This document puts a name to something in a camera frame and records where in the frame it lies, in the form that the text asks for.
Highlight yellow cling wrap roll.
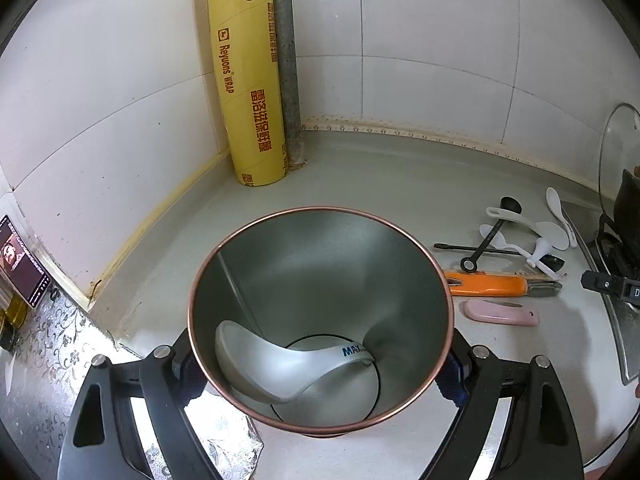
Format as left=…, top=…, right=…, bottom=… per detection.
left=205, top=0, right=288, bottom=187

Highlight pink ceramic spoon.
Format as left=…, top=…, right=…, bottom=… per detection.
left=459, top=300, right=540, bottom=327

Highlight grey metal pipe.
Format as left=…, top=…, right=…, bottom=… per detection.
left=272, top=0, right=308, bottom=170

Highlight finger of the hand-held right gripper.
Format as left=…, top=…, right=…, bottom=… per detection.
left=582, top=270, right=640, bottom=307

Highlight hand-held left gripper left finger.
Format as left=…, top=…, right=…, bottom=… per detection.
left=57, top=330, right=226, bottom=480

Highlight small white ceramic spoon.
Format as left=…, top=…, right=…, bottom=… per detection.
left=545, top=187, right=578, bottom=248

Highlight paper chopsticks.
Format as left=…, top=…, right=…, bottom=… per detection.
left=480, top=270, right=568, bottom=280

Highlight black power cable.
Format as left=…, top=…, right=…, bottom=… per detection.
left=585, top=400, right=640, bottom=467

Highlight glass pot lid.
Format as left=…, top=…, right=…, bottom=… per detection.
left=598, top=102, right=640, bottom=211

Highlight white rice paddle slotted handle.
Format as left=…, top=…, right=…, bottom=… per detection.
left=486, top=206, right=572, bottom=252

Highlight black plastic ladle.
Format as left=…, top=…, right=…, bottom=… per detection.
left=434, top=242, right=566, bottom=271

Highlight white plastic serving spoon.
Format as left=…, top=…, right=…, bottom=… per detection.
left=479, top=222, right=523, bottom=256

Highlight smartphone with lit screen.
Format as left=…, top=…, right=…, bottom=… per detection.
left=0, top=215, right=53, bottom=308

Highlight large white ceramic soup spoon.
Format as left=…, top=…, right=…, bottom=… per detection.
left=215, top=320, right=376, bottom=406

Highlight black spoon with spring handle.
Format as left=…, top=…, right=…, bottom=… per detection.
left=460, top=196, right=523, bottom=273

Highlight orange handled peeler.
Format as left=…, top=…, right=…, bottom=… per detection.
left=445, top=271, right=563, bottom=298

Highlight red metal utensil holder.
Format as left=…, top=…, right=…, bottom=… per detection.
left=187, top=205, right=456, bottom=442

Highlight black wok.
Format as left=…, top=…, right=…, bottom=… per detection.
left=612, top=165, right=640, bottom=241

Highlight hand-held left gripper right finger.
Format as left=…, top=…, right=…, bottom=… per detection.
left=417, top=330, right=586, bottom=480

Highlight black stove pan support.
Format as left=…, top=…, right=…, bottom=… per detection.
left=595, top=212, right=636, bottom=276

